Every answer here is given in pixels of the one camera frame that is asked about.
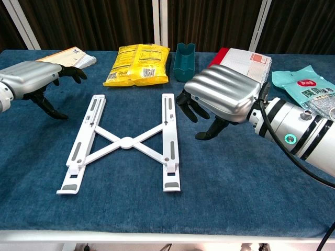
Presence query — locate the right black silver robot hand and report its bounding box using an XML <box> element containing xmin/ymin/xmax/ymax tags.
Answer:
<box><xmin>175</xmin><ymin>64</ymin><xmax>264</xmax><ymax>141</ymax></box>

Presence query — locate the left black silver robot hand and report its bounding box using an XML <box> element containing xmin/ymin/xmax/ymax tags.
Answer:
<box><xmin>0</xmin><ymin>60</ymin><xmax>88</xmax><ymax>120</ymax></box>

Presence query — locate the white folding laptop stand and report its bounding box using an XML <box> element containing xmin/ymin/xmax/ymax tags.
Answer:
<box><xmin>56</xmin><ymin>94</ymin><xmax>182</xmax><ymax>196</ymax></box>

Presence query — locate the white spiral notebook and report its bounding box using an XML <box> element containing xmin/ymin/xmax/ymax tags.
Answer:
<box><xmin>209</xmin><ymin>48</ymin><xmax>273</xmax><ymax>84</ymax></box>

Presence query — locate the red cover notebook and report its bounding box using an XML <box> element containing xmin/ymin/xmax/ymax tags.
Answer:
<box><xmin>208</xmin><ymin>47</ymin><xmax>231</xmax><ymax>69</ymax></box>

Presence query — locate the cream paperback book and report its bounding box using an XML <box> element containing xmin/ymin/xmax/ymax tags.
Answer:
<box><xmin>35</xmin><ymin>47</ymin><xmax>97</xmax><ymax>70</ymax></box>

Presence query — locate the teal plastic tray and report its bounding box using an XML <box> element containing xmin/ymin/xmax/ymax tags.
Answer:
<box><xmin>172</xmin><ymin>42</ymin><xmax>197</xmax><ymax>82</ymax></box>

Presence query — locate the black pleated curtain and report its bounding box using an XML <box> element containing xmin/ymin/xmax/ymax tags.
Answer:
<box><xmin>18</xmin><ymin>0</ymin><xmax>155</xmax><ymax>52</ymax></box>
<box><xmin>256</xmin><ymin>0</ymin><xmax>335</xmax><ymax>55</ymax></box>
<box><xmin>167</xmin><ymin>0</ymin><xmax>262</xmax><ymax>53</ymax></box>
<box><xmin>0</xmin><ymin>0</ymin><xmax>27</xmax><ymax>53</ymax></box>

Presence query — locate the light blue product pouch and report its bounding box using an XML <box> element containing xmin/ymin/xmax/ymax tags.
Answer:
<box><xmin>271</xmin><ymin>64</ymin><xmax>335</xmax><ymax>118</ymax></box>

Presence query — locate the blue table cloth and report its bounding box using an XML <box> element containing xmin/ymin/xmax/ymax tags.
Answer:
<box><xmin>0</xmin><ymin>49</ymin><xmax>335</xmax><ymax>238</ymax></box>

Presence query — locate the yellow snack bag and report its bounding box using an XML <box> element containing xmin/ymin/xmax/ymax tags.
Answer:
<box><xmin>102</xmin><ymin>43</ymin><xmax>171</xmax><ymax>87</ymax></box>

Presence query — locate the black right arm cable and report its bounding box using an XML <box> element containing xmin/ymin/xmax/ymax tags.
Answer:
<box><xmin>258</xmin><ymin>82</ymin><xmax>335</xmax><ymax>251</ymax></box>

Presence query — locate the white metal frame post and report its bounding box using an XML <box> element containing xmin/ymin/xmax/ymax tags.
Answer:
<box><xmin>1</xmin><ymin>0</ymin><xmax>41</xmax><ymax>50</ymax></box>
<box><xmin>248</xmin><ymin>0</ymin><xmax>273</xmax><ymax>54</ymax></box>
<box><xmin>152</xmin><ymin>0</ymin><xmax>168</xmax><ymax>48</ymax></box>

